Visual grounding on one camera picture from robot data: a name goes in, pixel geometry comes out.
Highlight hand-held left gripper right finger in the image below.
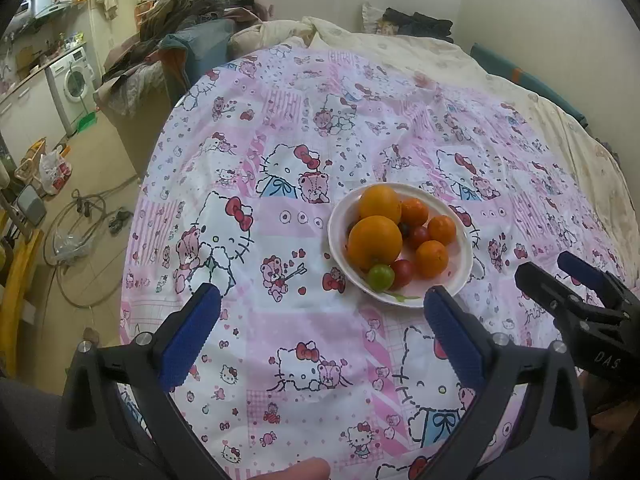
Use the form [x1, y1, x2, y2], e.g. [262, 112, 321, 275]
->
[417, 285, 591, 480]

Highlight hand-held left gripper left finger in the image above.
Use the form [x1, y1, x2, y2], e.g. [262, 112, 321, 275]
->
[56, 282, 231, 480]

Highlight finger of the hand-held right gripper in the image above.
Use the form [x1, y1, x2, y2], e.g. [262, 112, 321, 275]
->
[557, 251, 640, 317]
[515, 261, 589, 322]

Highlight white plate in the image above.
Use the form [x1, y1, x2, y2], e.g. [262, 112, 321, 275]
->
[327, 182, 473, 309]

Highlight small tangerine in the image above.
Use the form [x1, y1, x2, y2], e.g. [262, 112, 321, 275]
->
[415, 240, 449, 279]
[427, 215, 457, 244]
[400, 198, 430, 227]

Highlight large orange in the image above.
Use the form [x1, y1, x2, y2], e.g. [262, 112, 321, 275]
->
[347, 215, 404, 271]
[359, 185, 402, 225]

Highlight person's left hand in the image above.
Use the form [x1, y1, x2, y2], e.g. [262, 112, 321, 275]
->
[280, 457, 332, 480]

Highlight clear plastic bag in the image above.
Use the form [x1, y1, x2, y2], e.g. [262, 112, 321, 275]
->
[52, 232, 86, 261]

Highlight yellow wooden chair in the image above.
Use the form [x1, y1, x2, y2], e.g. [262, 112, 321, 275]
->
[0, 210, 46, 351]

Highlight person's grey trousers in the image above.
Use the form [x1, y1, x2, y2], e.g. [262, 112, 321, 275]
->
[0, 377, 66, 480]

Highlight teal mattress edge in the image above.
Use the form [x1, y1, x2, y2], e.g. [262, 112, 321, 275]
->
[470, 42, 591, 128]

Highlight red and white plastic bag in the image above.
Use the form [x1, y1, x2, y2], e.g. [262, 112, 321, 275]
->
[39, 145, 73, 196]

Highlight pink cartoon printed blanket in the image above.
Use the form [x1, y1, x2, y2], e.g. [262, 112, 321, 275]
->
[119, 45, 640, 480]

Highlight white washing machine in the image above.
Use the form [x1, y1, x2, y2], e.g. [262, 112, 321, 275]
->
[45, 46, 98, 136]

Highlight dark folded clothes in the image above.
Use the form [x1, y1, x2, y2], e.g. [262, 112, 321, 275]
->
[382, 7, 455, 43]

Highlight printed pillow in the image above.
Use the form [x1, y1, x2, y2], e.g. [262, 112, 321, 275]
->
[361, 2, 396, 36]

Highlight pile of dark clothes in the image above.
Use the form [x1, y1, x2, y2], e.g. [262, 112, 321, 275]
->
[95, 0, 276, 116]

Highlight floor hose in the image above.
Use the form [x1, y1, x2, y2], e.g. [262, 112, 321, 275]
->
[42, 187, 141, 311]

